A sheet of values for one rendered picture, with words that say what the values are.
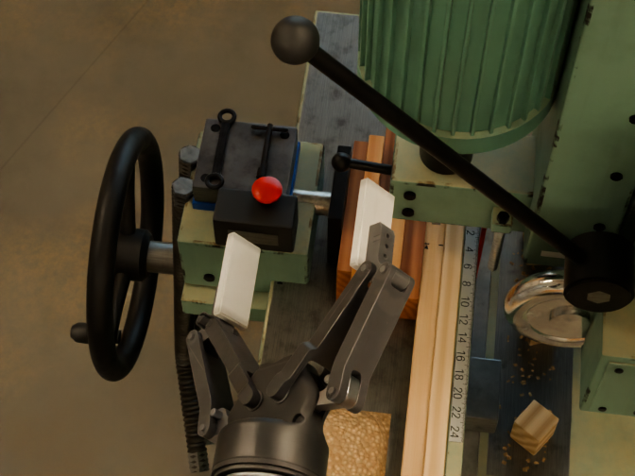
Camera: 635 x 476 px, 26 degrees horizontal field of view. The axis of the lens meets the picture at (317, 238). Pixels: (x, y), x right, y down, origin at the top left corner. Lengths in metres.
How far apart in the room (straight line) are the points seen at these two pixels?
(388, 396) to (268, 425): 0.50
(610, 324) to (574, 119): 0.20
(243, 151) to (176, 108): 1.29
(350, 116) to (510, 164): 0.29
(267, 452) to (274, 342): 0.53
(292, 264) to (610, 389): 0.35
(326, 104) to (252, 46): 1.22
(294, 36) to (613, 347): 0.44
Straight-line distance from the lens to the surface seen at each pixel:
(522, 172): 1.32
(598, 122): 1.15
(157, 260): 1.55
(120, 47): 2.79
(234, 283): 1.03
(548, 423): 1.45
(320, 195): 1.42
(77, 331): 1.64
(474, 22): 1.04
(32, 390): 2.42
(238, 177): 1.39
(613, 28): 1.06
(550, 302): 1.28
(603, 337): 1.23
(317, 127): 1.54
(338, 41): 1.62
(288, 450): 0.89
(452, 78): 1.09
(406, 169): 1.31
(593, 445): 1.50
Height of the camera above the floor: 2.16
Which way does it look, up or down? 59 degrees down
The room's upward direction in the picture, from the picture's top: straight up
